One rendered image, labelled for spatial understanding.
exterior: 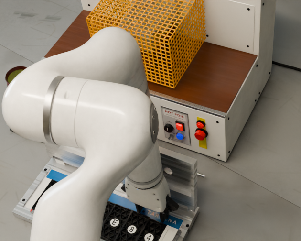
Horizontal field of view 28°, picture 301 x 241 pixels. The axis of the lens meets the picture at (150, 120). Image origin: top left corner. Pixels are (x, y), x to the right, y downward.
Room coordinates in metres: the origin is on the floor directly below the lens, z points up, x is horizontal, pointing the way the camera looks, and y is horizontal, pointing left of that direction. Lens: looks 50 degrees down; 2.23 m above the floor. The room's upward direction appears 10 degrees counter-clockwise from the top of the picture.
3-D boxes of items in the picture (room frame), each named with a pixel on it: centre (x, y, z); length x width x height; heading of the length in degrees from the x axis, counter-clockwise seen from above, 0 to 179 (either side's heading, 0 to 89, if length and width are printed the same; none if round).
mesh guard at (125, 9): (1.17, -0.04, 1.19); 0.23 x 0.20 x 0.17; 55
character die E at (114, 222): (0.78, 0.13, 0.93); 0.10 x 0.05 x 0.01; 145
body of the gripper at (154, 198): (0.79, 0.03, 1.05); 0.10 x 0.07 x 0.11; 55
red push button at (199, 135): (0.94, -0.12, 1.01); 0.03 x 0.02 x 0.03; 55
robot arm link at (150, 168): (0.79, 0.04, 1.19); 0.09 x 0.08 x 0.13; 84
